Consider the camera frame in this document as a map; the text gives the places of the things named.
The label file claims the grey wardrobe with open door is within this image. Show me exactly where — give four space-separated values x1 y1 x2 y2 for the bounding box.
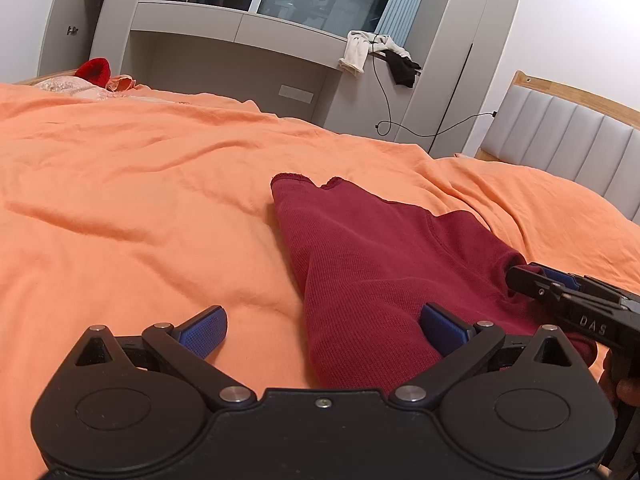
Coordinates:
37 0 137 76

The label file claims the tall grey wardrobe right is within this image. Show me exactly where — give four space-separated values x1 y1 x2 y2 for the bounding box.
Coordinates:
324 0 528 158

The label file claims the red cloth item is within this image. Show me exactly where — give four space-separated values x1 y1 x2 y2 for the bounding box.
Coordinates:
74 58 111 88

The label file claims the black garment on ledge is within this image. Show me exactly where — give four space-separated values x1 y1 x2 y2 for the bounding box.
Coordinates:
383 50 422 88

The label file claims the white wall socket plate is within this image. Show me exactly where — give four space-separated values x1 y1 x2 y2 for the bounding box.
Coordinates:
278 84 314 104

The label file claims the grey window desk unit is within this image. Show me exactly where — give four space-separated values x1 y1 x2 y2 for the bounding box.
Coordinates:
122 0 346 122

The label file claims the padded grey wooden headboard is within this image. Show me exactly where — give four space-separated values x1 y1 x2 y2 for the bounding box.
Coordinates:
475 70 639 223

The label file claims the right light blue curtain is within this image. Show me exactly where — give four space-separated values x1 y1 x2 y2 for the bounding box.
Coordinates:
374 0 422 47

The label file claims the person's right hand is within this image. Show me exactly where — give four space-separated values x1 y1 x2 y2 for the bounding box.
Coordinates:
599 350 640 412

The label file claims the white garment on ledge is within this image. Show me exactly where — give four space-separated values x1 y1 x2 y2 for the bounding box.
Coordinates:
338 30 411 76

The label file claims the patterned pink bed sheet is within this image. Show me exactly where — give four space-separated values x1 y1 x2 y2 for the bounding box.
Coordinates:
30 73 189 104

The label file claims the dark red knit sweater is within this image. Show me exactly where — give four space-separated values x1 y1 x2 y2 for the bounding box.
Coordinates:
270 172 599 392

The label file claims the orange duvet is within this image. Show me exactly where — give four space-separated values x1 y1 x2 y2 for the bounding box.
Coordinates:
1 84 639 479

